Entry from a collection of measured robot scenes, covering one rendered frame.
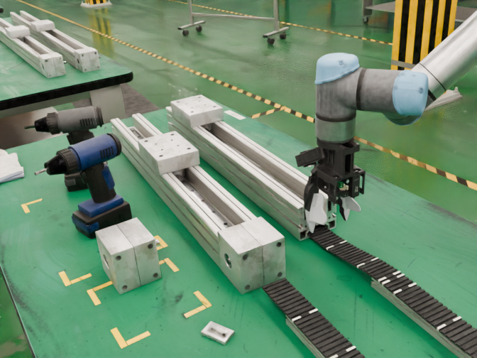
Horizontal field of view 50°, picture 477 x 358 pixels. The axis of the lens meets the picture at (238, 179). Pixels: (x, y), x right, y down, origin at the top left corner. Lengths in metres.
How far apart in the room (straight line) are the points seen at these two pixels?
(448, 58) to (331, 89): 0.23
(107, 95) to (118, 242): 1.70
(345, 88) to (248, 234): 0.33
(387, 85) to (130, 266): 0.58
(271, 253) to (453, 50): 0.50
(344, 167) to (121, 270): 0.47
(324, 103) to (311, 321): 0.38
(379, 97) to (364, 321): 0.39
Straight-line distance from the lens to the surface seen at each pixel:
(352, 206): 1.09
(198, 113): 1.55
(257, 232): 1.00
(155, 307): 1.00
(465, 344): 0.90
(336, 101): 0.94
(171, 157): 1.28
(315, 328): 0.89
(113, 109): 2.70
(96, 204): 1.24
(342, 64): 0.93
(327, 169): 1.02
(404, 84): 0.91
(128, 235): 1.04
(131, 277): 1.04
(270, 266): 1.00
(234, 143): 1.48
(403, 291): 0.97
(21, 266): 1.22
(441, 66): 1.04
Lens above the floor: 1.42
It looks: 27 degrees down
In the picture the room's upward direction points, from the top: 4 degrees counter-clockwise
